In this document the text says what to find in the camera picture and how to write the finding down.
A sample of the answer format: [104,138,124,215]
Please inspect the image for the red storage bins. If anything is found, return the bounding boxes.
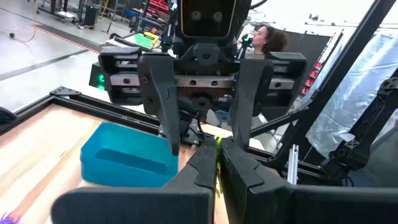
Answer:
[300,60,324,97]
[146,0,172,16]

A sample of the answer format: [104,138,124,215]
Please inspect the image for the teal plastic bin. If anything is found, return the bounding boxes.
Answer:
[80,121,180,189]

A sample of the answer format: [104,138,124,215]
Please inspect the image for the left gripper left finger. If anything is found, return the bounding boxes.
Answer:
[50,136,219,224]

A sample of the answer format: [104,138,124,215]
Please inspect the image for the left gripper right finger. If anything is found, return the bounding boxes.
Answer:
[220,138,398,224]

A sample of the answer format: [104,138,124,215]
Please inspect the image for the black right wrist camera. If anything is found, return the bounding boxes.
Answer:
[179,0,238,40]

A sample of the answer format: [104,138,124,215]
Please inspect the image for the black box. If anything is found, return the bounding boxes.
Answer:
[83,4,100,27]

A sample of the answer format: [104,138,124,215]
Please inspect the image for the green plastic spider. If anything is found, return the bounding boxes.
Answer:
[213,134,225,200]

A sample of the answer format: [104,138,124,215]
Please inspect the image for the green board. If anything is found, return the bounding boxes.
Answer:
[133,32,156,50]

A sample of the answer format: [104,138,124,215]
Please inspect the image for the purple plastic spider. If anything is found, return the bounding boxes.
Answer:
[0,213,21,224]

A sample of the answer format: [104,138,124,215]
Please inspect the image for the person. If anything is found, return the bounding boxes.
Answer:
[245,24,289,60]

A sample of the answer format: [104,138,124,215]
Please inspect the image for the black frame clip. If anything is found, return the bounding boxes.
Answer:
[0,106,17,124]

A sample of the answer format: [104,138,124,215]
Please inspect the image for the translucent plastic sheet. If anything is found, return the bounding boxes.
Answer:
[304,29,398,156]

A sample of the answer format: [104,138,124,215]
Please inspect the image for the silver aluminium extrusion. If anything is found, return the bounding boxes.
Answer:
[286,143,300,185]

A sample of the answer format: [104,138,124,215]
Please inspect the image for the black backdrop panel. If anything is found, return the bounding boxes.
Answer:
[279,29,332,82]

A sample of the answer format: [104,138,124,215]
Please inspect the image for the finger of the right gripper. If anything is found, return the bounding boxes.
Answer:
[229,58,275,152]
[137,52,182,156]

